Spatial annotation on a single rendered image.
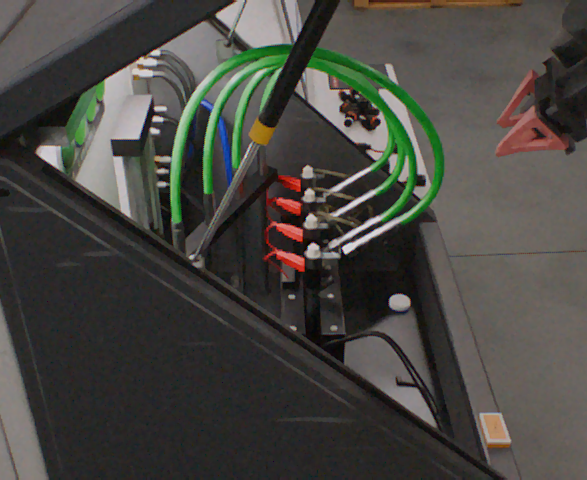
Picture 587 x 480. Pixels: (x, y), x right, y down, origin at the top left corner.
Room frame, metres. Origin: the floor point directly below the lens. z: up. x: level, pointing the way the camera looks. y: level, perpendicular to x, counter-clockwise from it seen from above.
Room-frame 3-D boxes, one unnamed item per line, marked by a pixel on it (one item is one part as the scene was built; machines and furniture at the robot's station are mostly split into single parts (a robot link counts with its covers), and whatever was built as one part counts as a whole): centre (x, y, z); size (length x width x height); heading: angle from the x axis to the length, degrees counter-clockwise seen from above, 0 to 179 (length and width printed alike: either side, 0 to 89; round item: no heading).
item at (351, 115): (1.67, -0.16, 1.01); 0.23 x 0.11 x 0.06; 1
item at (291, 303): (1.05, -0.03, 0.91); 0.34 x 0.10 x 0.15; 1
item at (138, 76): (1.16, 0.24, 1.20); 0.13 x 0.03 x 0.31; 1
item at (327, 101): (1.63, -0.17, 0.97); 0.70 x 0.22 x 0.03; 1
